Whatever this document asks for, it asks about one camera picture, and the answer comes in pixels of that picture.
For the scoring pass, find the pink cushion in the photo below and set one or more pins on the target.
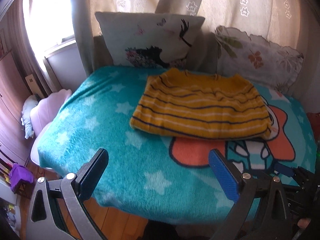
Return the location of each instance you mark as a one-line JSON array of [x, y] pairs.
[[47, 109]]

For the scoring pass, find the yellow striped knit sweater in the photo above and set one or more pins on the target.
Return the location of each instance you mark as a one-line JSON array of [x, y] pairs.
[[178, 103]]

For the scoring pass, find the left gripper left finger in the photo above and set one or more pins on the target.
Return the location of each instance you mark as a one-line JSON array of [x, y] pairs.
[[45, 219]]

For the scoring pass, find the teal cartoon fleece blanket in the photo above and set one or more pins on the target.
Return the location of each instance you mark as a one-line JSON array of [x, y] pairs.
[[163, 178]]

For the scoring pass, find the white eyelash print pillow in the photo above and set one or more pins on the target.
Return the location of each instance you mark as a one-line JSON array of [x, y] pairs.
[[149, 40]]

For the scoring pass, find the person's hand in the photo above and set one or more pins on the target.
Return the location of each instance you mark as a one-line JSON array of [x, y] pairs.
[[303, 223]]

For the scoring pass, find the beige embroidered curtain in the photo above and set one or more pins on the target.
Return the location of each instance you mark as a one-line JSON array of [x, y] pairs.
[[271, 22]]

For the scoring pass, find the purple bag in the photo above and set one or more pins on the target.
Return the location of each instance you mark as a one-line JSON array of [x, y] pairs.
[[18, 175]]

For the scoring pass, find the white floral ruffled pillow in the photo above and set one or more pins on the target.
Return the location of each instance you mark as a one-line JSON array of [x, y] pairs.
[[256, 59]]

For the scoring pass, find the white plush toy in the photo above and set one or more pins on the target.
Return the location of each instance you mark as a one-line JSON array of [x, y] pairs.
[[28, 105]]

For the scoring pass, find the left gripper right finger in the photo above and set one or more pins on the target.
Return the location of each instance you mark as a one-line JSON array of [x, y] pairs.
[[272, 217]]

